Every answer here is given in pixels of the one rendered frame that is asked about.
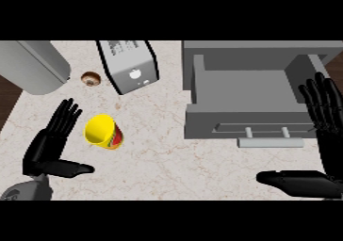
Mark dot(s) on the grey open drawer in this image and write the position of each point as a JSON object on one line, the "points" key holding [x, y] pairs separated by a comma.
{"points": [[252, 103]]}

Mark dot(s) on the yellow cup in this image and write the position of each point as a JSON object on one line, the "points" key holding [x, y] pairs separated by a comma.
{"points": [[103, 131]]}

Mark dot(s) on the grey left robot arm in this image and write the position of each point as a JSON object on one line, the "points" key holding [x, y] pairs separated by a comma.
{"points": [[29, 189]]}

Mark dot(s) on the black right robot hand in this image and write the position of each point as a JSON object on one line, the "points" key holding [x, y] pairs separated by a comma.
{"points": [[330, 131]]}

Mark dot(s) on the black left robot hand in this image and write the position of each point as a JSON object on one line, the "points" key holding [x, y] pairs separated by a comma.
{"points": [[48, 147]]}

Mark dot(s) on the brown round mushroom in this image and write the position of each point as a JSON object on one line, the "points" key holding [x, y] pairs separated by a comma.
{"points": [[91, 78]]}

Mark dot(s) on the grey toaster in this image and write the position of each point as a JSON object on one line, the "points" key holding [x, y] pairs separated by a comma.
{"points": [[131, 67]]}

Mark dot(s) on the grey rounded appliance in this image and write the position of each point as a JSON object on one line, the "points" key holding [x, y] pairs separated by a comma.
{"points": [[29, 66]]}

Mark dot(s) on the grey drawer cabinet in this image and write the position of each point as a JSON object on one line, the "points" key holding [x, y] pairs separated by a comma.
{"points": [[262, 50]]}

